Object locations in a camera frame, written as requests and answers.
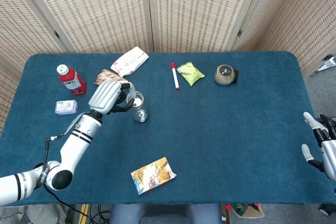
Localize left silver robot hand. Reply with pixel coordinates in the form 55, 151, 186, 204
88, 80, 137, 116

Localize cardboard box with items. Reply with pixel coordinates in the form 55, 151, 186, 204
226, 203, 265, 219

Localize red white marker pen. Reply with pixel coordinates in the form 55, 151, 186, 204
171, 62, 180, 90

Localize white pouch red print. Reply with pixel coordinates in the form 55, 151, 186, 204
110, 46, 150, 77

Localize blue table cloth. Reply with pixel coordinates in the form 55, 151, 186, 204
0, 50, 330, 206

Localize black caster wheel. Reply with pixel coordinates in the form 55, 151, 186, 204
319, 202, 332, 216

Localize glass grain jar black lid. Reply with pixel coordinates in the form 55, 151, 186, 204
214, 64, 239, 86

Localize metal stand leg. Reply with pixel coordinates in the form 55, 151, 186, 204
309, 54, 336, 77

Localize small white wrapped pack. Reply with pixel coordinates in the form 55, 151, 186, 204
55, 100, 79, 115

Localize red juice bottle white cap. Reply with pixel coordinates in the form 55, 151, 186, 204
56, 64, 88, 96

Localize colourful snack packet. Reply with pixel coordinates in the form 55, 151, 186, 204
130, 156, 177, 195

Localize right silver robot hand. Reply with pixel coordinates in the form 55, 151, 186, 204
301, 112, 336, 182

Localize woven folding screen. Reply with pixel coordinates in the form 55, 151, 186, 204
0, 0, 336, 130

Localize green snack packet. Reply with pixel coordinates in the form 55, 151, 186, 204
176, 62, 205, 87

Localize white cloth bag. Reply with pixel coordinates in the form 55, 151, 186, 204
18, 204, 69, 224

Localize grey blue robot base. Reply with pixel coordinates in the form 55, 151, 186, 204
109, 204, 223, 224

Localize brown red snack packet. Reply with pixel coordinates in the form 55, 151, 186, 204
93, 69, 130, 86

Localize clear glass jar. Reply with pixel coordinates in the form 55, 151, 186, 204
126, 91, 149, 123

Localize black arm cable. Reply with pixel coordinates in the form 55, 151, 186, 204
41, 133, 89, 217

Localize black floor cables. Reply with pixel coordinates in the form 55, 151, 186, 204
89, 204, 111, 224

